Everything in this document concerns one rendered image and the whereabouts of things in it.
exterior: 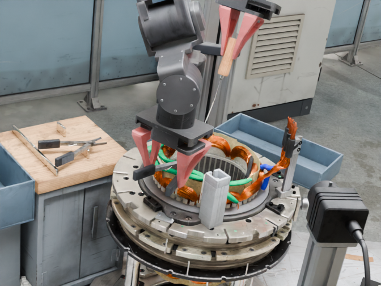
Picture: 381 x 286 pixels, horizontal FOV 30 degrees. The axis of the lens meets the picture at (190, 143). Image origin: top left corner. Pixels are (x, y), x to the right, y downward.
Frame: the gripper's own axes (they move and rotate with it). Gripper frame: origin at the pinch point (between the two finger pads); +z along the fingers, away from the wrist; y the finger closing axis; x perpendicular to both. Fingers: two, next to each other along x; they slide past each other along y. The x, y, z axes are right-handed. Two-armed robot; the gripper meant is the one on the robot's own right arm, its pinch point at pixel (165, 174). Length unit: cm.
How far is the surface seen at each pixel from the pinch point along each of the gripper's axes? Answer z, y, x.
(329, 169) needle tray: 8.7, 12.7, 41.0
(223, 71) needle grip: -14.5, 0.4, 11.5
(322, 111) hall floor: 99, -73, 294
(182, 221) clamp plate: 7.1, 3.8, 1.0
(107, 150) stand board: 9.9, -21.8, 14.6
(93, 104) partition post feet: 103, -165, 196
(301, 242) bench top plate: 36, 7, 55
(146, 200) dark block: 6.7, -3.4, 1.3
